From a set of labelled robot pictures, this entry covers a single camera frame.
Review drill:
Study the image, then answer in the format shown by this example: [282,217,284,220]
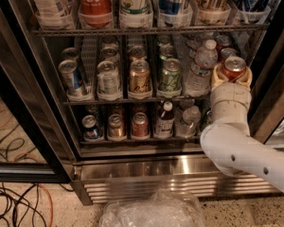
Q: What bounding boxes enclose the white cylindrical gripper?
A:
[210,63,253,127]

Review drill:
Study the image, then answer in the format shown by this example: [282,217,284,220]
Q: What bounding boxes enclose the red coke can front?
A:
[222,56,247,82]

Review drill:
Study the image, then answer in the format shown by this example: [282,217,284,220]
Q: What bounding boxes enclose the red coke can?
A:
[215,35,232,52]
[222,56,247,82]
[219,47,238,62]

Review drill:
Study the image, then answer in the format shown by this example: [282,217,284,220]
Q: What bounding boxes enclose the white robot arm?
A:
[200,64,284,193]

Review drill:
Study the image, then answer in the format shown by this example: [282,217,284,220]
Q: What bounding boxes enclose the clear water bottle middle shelf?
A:
[185,40,218,97]

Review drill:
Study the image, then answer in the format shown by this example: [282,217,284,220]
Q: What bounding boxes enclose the clear water bottle shelf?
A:
[175,106,201,138]
[185,40,218,97]

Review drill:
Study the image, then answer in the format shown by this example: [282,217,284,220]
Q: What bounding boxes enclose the right glass fridge door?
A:
[249,29,284,152]

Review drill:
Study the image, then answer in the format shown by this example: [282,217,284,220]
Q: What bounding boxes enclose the glass fridge door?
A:
[249,29,284,152]
[0,0,79,183]

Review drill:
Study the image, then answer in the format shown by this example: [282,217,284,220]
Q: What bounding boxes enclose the green can bottom shelf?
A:
[200,110,211,132]

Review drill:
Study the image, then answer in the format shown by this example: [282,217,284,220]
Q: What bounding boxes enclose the clear water bottle bottom shelf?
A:
[175,106,201,138]

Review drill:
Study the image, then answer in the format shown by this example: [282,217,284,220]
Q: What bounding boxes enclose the green can front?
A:
[158,59,182,97]

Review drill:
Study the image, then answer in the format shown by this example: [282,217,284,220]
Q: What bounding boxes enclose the gold black can top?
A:
[192,0,231,26]

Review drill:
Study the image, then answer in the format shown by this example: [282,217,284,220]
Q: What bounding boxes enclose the blue white can top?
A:
[232,0,269,25]

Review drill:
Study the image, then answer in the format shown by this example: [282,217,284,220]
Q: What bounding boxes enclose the gold can front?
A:
[128,60,151,99]

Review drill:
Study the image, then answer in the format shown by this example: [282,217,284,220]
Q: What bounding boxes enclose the blue red can top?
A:
[158,0,192,28]

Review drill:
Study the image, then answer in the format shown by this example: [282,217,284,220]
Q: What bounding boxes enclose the orange can bottom shelf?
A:
[132,113,150,139]

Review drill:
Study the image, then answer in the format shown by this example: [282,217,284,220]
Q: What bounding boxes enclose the silver white can front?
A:
[97,61,121,100]

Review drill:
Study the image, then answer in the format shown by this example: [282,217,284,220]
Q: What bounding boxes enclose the silver white can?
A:
[97,61,121,100]
[101,36,118,48]
[100,46,119,63]

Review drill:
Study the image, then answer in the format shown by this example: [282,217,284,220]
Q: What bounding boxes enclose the gold can bottom shelf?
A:
[108,113,126,140]

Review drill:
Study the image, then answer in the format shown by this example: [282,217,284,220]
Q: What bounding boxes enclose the blue pepsi can bottom shelf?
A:
[81,114,102,141]

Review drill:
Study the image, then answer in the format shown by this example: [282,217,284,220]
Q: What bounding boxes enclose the blue silver can front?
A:
[58,60,87,101]

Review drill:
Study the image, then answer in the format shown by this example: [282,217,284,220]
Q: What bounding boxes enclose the blue silver can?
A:
[62,47,80,61]
[58,60,87,101]

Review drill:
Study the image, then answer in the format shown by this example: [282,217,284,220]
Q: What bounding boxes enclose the stainless fridge base grille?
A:
[71,154,277,205]

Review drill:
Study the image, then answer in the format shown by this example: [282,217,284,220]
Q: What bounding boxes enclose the left glass fridge door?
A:
[0,0,79,183]

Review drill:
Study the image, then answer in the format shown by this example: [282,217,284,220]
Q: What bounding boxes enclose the brown drink bottle white cap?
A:
[155,101,174,139]

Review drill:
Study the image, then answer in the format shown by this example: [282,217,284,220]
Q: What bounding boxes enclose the clear plastic bag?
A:
[98,189,205,227]

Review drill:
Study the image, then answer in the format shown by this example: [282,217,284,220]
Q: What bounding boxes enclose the large coca-cola bottle top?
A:
[80,0,112,27]

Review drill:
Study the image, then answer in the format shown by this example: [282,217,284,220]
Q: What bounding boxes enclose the white labelled bottle top left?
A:
[33,0,77,30]

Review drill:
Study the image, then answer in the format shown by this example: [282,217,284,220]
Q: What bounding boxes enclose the middle wire shelf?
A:
[63,95,209,106]

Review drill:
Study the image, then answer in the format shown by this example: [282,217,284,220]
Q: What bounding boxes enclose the wire shelf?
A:
[32,24,269,37]
[63,95,209,106]

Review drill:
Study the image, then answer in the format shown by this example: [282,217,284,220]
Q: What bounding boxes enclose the top wire shelf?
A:
[32,24,269,37]

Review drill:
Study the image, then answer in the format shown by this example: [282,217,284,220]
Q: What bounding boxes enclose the orange cable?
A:
[0,183,55,227]

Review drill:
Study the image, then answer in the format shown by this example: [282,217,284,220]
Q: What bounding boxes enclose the black cables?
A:
[0,183,74,227]

